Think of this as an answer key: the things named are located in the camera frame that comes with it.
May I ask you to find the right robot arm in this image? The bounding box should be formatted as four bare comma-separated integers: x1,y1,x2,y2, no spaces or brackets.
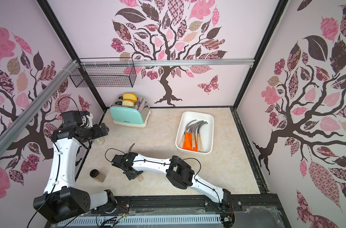
110,152,232,210

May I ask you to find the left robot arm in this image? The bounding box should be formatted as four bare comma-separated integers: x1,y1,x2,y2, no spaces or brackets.
33,111,117,224

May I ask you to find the white storage box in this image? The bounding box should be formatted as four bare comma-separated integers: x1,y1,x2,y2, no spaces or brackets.
175,111,214,156

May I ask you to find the small jar with black lid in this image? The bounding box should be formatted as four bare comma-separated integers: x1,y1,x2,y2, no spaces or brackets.
89,169,106,183

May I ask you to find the pale bread slice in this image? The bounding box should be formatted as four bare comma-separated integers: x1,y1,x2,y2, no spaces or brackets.
122,99,136,107

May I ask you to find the mint green toaster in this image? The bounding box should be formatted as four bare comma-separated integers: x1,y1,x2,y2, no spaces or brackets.
109,95,151,127

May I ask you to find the yellow bread slice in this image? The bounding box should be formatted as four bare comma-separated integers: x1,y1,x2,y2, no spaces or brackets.
122,93,138,102

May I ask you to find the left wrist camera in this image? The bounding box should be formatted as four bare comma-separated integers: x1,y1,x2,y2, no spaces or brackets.
80,111,93,128

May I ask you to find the black wire basket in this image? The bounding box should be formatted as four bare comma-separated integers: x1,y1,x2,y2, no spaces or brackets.
70,57,137,88

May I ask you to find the aluminium rail back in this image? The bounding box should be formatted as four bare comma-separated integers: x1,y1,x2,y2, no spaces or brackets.
80,59,255,67

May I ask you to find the aluminium rail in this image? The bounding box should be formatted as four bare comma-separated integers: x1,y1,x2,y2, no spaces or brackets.
80,59,255,67
0,60,79,158

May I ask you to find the white cable duct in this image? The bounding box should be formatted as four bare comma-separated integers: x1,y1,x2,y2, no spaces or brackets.
52,214,221,228

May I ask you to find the aluminium rail left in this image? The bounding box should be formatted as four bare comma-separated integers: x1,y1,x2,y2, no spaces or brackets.
0,60,79,158

